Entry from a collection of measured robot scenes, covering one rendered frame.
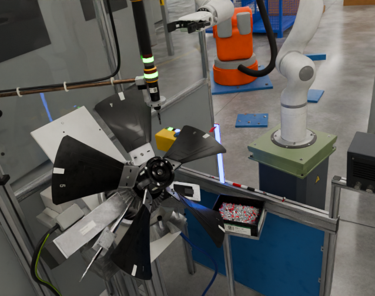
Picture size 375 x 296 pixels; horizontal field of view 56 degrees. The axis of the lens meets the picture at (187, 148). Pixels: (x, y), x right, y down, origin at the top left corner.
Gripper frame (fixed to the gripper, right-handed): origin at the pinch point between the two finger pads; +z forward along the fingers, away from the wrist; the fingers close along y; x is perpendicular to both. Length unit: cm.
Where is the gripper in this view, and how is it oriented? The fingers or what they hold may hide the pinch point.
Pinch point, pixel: (179, 27)
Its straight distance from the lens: 133.1
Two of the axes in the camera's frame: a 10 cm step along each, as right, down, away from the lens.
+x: -1.3, -8.5, -5.0
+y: -7.9, -2.2, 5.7
